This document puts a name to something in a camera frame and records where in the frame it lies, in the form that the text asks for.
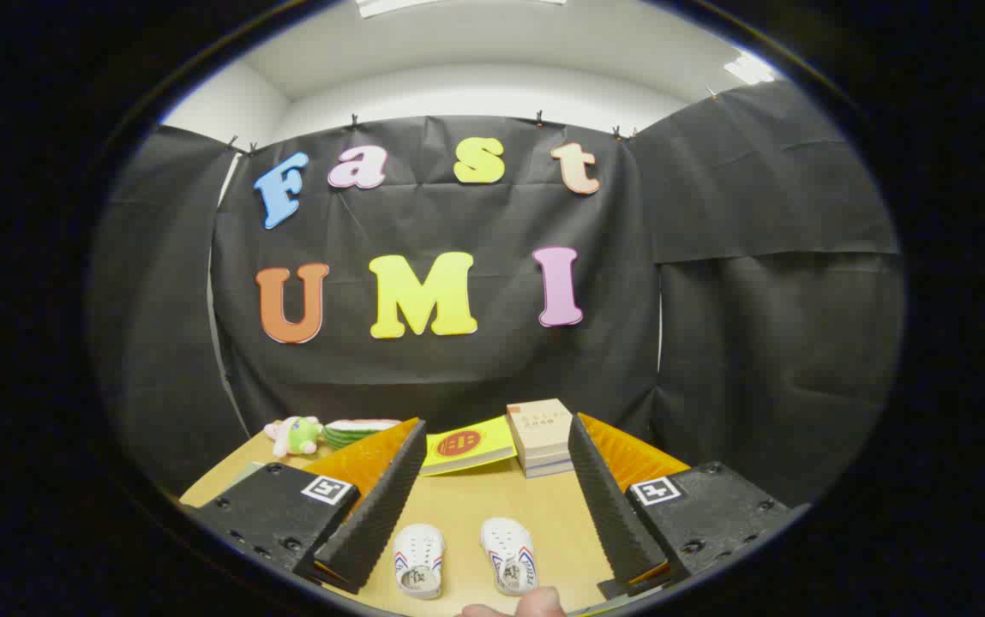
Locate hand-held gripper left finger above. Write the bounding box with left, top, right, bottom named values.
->
left=188, top=417, right=429, bottom=595

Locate tan book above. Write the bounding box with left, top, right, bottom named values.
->
left=507, top=398, right=576, bottom=468

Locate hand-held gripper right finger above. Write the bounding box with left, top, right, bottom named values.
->
left=567, top=412, right=795, bottom=601

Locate white canvas shoe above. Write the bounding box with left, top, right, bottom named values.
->
left=480, top=517, right=538, bottom=596
left=393, top=524, right=447, bottom=600

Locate watermelon slice plush toy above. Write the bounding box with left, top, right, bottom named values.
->
left=323, top=418, right=403, bottom=451

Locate pink and green plush toy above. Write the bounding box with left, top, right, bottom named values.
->
left=264, top=416, right=324, bottom=458

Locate ceiling light panel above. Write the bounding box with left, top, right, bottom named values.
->
left=355, top=0, right=568, bottom=18
left=724, top=53, right=778, bottom=85

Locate yellow book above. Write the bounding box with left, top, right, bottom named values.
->
left=420, top=416, right=519, bottom=477

